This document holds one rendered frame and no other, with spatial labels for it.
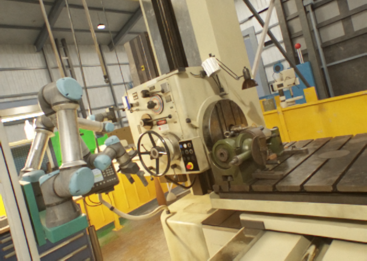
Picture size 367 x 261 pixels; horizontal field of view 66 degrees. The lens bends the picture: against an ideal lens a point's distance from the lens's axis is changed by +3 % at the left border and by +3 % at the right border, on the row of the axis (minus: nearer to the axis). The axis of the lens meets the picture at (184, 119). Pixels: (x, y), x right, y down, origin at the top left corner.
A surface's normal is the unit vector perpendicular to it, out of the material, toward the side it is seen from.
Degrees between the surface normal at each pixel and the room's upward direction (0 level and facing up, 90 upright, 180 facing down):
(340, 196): 90
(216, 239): 90
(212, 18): 90
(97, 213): 90
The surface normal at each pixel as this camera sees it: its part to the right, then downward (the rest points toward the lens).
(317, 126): -0.67, 0.19
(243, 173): 0.70, -0.18
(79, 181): 0.88, -0.09
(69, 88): 0.83, -0.35
